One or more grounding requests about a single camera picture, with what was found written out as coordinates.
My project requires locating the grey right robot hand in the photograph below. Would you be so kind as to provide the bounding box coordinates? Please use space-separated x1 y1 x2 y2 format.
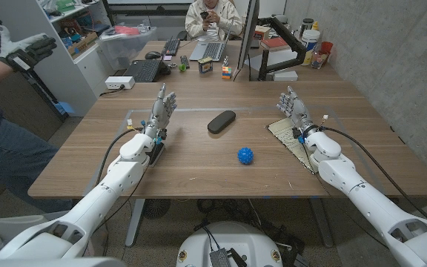
276 85 318 136

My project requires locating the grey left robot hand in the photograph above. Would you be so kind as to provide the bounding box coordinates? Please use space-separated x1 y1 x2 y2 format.
143 82 179 140

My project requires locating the black glasses case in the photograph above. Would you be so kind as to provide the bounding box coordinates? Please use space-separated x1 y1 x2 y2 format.
207 110 237 135

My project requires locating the blue spiky ball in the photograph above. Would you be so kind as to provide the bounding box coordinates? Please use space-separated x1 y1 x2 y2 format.
236 147 255 165

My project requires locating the flat white box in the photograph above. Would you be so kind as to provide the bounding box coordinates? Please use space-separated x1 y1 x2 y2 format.
272 70 299 82

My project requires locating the black flat rectangular device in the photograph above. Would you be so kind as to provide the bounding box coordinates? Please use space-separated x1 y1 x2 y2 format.
147 142 166 168

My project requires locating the black laptop keyboard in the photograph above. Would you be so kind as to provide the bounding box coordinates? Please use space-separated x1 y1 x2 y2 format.
123 59 171 83

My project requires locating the white power adapter box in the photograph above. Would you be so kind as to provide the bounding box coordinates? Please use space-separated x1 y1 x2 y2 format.
105 76 136 90

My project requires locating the clear jar with small items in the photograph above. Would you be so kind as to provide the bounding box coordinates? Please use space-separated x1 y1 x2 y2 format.
311 50 329 70

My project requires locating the small black keyboard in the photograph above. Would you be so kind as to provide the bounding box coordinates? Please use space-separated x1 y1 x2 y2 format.
161 36 182 57

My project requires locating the red book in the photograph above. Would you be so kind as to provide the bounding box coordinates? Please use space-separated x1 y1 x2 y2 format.
259 36 291 52

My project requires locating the white plastic jar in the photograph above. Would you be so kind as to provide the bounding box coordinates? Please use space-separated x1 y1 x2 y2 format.
301 29 321 53

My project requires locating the clear plastic storage bin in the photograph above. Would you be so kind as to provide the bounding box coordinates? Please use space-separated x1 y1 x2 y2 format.
95 26 158 71

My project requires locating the silver laptop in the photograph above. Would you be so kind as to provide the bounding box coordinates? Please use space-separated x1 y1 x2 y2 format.
189 20 235 62

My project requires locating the brown cardboard box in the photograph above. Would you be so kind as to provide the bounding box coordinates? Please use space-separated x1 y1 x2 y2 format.
254 24 272 41

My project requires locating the dark lidded bottle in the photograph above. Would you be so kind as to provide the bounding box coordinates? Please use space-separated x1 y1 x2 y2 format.
300 18 315 38

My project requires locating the dark computer monitor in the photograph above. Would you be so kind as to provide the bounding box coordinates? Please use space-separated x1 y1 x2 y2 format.
236 0 261 71

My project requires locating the round black fan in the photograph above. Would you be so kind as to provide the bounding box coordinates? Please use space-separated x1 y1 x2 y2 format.
142 199 172 220

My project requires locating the white shelf cabinet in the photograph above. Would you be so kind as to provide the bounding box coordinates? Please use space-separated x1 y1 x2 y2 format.
0 0 116 118

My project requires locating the cardboard box with clutter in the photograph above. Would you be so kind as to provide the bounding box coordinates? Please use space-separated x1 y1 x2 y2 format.
67 31 99 56

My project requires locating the grey table leg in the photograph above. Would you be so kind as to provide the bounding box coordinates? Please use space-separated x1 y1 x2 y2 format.
308 197 334 248
125 199 146 248

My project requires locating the seated person in white jacket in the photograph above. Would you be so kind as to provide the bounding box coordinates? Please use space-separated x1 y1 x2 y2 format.
185 0 243 42

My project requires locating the white robot torso base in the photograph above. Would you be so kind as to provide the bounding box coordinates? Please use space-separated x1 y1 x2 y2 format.
176 221 284 267

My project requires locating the white black glove with tracker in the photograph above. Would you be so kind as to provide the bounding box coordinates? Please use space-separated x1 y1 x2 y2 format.
0 24 58 73

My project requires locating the standing person in jeans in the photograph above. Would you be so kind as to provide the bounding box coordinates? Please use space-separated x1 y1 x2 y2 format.
0 94 74 214

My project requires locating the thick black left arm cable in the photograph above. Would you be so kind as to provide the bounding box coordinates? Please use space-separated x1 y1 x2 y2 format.
95 127 145 186

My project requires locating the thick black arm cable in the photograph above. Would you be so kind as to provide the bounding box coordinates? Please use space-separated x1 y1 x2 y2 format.
95 127 145 186
319 125 427 223

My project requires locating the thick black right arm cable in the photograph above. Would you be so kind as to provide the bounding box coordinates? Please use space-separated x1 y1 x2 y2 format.
319 125 427 223

